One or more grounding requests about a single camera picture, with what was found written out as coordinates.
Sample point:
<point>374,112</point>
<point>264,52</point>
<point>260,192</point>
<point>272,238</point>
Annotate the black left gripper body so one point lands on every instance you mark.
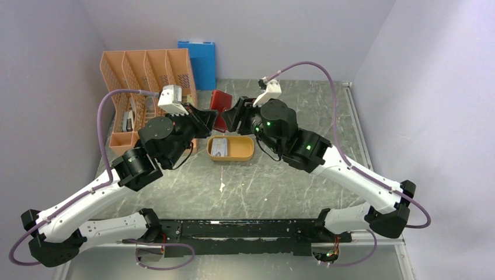
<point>185,134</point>

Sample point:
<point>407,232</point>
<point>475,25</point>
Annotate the credit cards stack in tray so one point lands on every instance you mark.
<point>219,147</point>

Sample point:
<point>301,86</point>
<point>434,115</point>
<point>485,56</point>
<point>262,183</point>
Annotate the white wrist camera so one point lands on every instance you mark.
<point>270,90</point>
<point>170,100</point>

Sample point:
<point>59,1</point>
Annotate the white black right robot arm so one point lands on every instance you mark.
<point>386,207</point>

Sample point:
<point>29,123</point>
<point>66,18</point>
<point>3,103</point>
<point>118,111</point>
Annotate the red leather card holder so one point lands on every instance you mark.
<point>220,101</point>

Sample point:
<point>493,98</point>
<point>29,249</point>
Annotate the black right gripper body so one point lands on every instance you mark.
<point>251,122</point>

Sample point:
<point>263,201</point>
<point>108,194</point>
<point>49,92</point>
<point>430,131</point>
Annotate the orange plastic file organizer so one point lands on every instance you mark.
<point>149,70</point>

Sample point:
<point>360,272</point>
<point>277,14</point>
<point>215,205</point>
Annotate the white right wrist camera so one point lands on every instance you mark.
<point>270,90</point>

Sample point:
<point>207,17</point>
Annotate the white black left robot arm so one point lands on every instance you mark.
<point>60,233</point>

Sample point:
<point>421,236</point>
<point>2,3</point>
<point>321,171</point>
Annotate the white stapler in organizer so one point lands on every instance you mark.
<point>127,124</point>

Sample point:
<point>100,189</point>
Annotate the blue plastic box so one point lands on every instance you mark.
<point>203,62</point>

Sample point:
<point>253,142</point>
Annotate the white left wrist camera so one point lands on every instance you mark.
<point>170,100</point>

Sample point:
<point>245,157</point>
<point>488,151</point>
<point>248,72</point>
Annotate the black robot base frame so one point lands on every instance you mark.
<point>231,237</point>

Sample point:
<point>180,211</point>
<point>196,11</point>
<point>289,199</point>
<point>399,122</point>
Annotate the yellow oval tray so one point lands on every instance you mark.
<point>240,149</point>

